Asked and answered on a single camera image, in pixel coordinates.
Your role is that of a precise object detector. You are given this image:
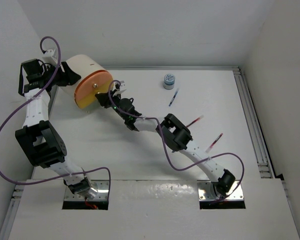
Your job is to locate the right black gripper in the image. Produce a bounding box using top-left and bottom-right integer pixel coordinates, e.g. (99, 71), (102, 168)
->
(97, 88), (128, 120)

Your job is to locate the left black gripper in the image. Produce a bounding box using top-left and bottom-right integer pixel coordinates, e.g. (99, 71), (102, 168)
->
(42, 62), (81, 87)

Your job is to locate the yellow drawer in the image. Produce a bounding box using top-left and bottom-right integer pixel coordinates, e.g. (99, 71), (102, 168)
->
(75, 92), (100, 109)

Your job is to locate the cream drawer cabinet shell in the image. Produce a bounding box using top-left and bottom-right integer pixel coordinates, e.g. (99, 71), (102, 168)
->
(61, 54), (105, 97)

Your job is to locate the blue white round jar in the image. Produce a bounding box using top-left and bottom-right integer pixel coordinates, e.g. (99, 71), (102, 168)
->
(163, 73), (176, 90)

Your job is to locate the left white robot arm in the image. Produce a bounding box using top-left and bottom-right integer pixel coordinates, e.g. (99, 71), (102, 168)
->
(15, 59), (98, 199)

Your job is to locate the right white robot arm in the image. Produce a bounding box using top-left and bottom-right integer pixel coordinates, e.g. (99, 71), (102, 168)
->
(95, 90), (236, 198)

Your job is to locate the blue pen near jar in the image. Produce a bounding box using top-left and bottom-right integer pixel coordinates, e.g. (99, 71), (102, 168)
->
(168, 88), (180, 107)

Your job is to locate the red pen under gripper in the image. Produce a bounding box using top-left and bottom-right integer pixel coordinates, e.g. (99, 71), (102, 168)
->
(186, 114), (204, 128)

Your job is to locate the red pen right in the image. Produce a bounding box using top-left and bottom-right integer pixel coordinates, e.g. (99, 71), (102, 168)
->
(205, 133), (223, 154)

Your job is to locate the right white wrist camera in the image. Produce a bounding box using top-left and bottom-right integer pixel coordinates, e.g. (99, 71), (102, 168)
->
(114, 81), (127, 96)

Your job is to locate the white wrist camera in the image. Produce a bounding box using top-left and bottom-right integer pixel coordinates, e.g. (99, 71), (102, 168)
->
(114, 81), (127, 96)
(42, 49), (58, 65)

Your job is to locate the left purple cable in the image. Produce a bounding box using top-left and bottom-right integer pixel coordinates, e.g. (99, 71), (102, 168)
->
(0, 36), (112, 185)

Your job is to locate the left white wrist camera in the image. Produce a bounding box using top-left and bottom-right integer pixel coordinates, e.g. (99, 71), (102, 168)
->
(42, 49), (58, 65)

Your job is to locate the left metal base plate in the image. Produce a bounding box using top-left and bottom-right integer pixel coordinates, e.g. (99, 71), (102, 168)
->
(62, 180), (110, 211)

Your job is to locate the metal base plate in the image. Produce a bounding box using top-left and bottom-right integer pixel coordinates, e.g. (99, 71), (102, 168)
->
(62, 180), (110, 211)
(197, 180), (246, 210)

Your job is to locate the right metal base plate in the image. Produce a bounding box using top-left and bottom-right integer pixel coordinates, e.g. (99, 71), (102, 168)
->
(197, 180), (246, 210)

